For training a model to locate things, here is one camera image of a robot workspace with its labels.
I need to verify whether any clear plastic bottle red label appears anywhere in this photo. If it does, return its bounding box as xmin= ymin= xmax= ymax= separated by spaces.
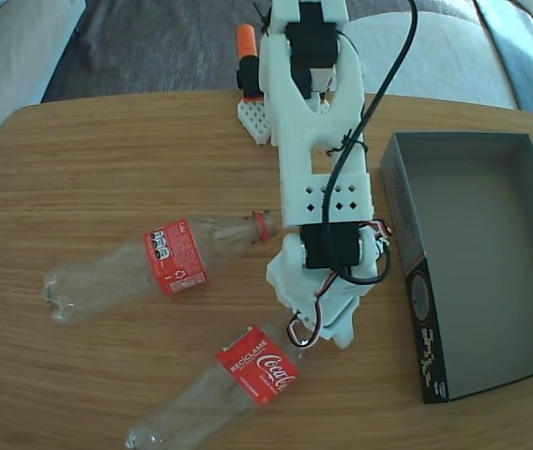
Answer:
xmin=41 ymin=210 xmax=278 ymax=323
xmin=124 ymin=309 xmax=312 ymax=450

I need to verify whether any grey cardboard box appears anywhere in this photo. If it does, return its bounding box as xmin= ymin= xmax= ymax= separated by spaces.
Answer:
xmin=378 ymin=130 xmax=533 ymax=405

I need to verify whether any white cushion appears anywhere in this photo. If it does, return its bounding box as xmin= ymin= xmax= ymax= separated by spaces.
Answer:
xmin=348 ymin=13 xmax=519 ymax=110

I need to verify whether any dark grey rug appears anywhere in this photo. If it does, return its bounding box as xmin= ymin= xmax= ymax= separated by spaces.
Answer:
xmin=40 ymin=0 xmax=483 ymax=102

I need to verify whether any blue grey cushion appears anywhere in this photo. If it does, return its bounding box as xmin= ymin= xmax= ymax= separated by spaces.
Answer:
xmin=475 ymin=0 xmax=533 ymax=118

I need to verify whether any light grey sofa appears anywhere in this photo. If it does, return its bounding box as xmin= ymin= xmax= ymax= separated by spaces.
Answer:
xmin=0 ymin=0 xmax=87 ymax=226

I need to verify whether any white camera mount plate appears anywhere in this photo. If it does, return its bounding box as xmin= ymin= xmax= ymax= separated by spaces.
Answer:
xmin=315 ymin=288 xmax=361 ymax=351

